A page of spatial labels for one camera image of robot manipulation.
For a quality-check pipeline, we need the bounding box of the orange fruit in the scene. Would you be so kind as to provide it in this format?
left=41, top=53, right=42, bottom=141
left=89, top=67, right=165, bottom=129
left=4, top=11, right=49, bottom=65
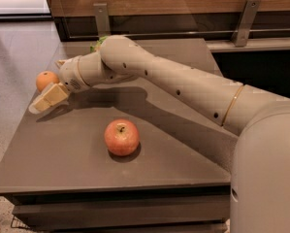
left=36, top=71, right=59, bottom=92

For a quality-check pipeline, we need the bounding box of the left metal bracket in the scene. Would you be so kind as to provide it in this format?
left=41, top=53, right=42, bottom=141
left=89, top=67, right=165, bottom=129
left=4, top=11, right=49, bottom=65
left=93, top=3, right=111, bottom=37

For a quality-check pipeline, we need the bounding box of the right metal bracket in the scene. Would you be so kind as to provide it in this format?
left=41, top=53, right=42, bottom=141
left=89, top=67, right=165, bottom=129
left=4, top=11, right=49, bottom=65
left=231, top=0, right=261, bottom=48

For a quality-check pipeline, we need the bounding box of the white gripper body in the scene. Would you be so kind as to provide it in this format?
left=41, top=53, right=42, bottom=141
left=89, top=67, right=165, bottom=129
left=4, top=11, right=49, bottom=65
left=58, top=56, right=89, bottom=93

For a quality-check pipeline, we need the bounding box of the grey table cabinet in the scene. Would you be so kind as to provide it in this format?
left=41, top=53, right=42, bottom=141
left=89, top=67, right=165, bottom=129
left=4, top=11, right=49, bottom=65
left=0, top=38, right=240, bottom=233

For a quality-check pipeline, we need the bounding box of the metal bracket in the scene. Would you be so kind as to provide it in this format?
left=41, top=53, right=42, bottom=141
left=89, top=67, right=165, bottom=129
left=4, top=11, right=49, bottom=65
left=93, top=3, right=111, bottom=37
left=231, top=0, right=261, bottom=48

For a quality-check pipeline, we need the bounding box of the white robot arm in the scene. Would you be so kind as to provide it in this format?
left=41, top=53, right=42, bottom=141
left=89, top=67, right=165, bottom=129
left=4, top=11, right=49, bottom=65
left=28, top=35, right=290, bottom=233

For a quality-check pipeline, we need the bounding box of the green snack bag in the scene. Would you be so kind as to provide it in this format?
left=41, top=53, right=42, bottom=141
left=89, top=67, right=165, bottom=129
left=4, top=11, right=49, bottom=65
left=90, top=36, right=108, bottom=52

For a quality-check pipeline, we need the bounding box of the red apple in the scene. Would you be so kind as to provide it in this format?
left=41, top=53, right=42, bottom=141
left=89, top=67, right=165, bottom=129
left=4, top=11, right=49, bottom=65
left=104, top=118, right=140, bottom=156

